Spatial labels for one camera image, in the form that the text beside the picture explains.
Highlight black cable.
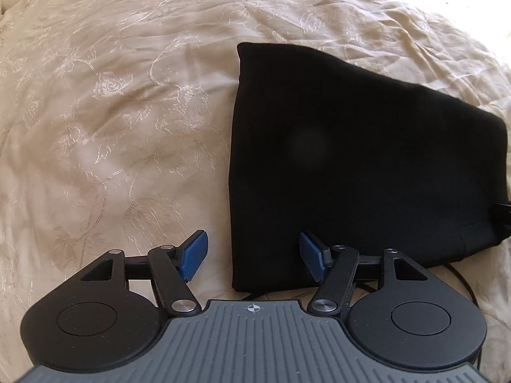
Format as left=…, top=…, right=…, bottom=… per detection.
left=239, top=262, right=484, bottom=370

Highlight cream embroidered bedspread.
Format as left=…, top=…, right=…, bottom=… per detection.
left=0, top=0, right=511, bottom=383

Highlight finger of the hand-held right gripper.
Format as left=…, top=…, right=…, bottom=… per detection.
left=489, top=201, right=511, bottom=244

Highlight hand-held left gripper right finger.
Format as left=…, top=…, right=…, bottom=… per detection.
left=299, top=230, right=429, bottom=317

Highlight black pants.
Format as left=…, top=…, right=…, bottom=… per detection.
left=228, top=42, right=508, bottom=294

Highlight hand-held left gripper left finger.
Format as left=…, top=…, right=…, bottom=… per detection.
left=80, top=229, right=210, bottom=315

